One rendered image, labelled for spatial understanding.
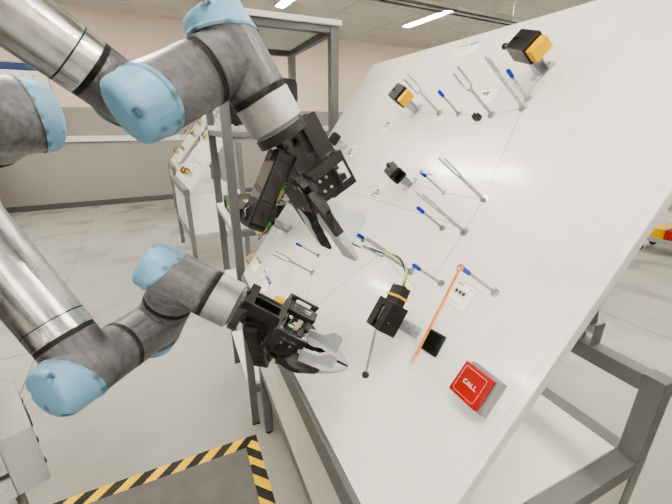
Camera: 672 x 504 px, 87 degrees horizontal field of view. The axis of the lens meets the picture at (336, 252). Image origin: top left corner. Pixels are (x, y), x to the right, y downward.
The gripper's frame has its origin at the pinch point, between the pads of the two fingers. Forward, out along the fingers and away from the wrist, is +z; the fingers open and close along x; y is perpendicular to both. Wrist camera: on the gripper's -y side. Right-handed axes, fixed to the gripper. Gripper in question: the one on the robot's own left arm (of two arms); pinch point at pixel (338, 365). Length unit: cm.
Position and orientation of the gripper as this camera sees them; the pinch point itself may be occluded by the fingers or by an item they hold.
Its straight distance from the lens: 63.9
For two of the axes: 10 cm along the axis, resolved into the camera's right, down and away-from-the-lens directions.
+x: 2.1, -6.5, 7.3
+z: 8.5, 4.9, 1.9
